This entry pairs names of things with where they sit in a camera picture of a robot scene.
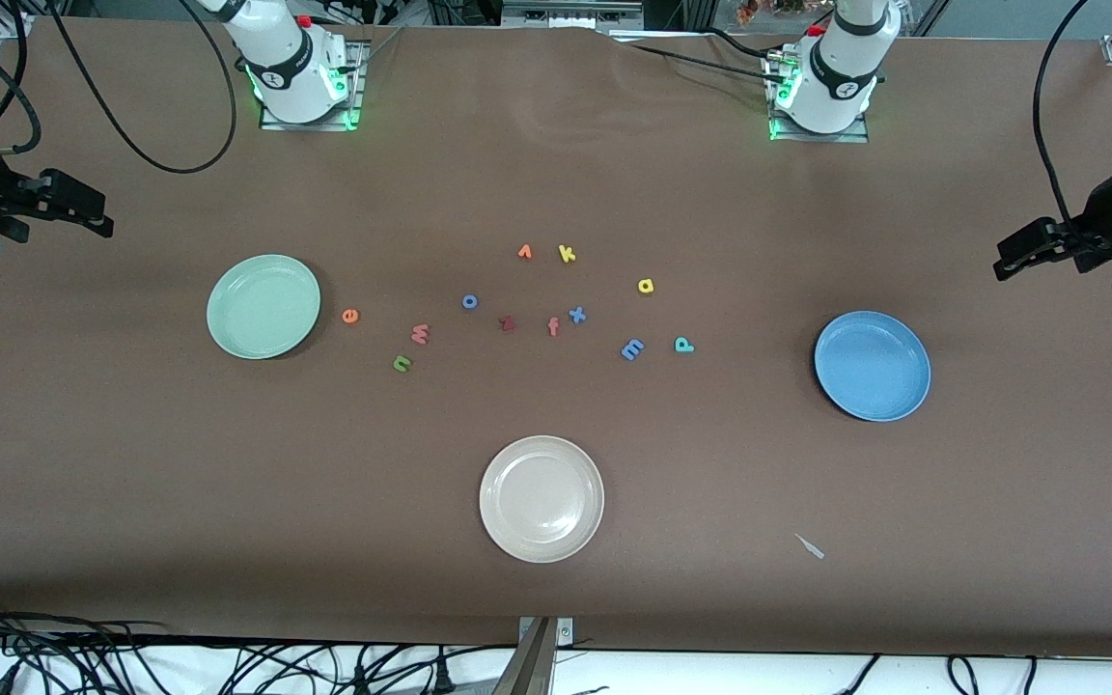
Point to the blue plate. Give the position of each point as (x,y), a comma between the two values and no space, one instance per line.
(873,366)

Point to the small metal bracket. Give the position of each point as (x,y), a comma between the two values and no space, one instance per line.
(566,632)

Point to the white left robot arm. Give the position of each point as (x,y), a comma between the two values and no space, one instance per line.
(836,77)

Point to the white tape scrap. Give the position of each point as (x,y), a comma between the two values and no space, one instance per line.
(812,548)

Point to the blue foam letter m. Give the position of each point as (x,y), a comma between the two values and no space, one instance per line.
(632,349)

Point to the green foam letter u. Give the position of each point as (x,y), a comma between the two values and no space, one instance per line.
(403,364)

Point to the grey metal bar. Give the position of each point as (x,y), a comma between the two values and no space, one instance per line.
(532,666)

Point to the teal foam letter p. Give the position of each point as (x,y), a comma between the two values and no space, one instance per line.
(682,345)

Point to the brown paper table cover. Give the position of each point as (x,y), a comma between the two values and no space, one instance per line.
(131,483)

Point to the grey metal frame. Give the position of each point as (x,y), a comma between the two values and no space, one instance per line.
(566,14)

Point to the beige plate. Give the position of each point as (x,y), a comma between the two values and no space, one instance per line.
(542,499)

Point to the green plate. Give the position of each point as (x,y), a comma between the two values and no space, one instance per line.
(264,307)

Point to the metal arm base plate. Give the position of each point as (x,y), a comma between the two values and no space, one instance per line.
(358,97)
(860,135)

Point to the pink foam letter w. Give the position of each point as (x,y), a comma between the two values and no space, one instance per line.
(420,334)

